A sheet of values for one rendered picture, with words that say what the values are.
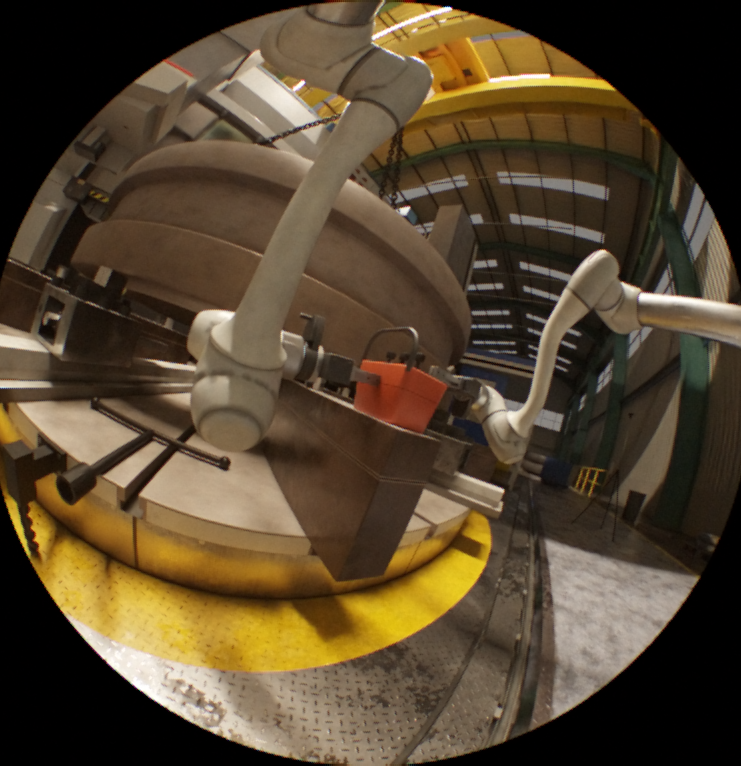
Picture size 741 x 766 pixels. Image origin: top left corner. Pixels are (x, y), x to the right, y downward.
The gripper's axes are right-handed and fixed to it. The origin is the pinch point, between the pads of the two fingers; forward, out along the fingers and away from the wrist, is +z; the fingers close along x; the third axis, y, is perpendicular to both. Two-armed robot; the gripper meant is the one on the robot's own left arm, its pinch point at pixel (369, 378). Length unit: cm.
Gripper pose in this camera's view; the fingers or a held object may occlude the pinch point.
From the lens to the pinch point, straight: 58.0
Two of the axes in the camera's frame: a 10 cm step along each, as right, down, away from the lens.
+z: 8.1, 2.1, 5.4
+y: -2.5, 9.7, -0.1
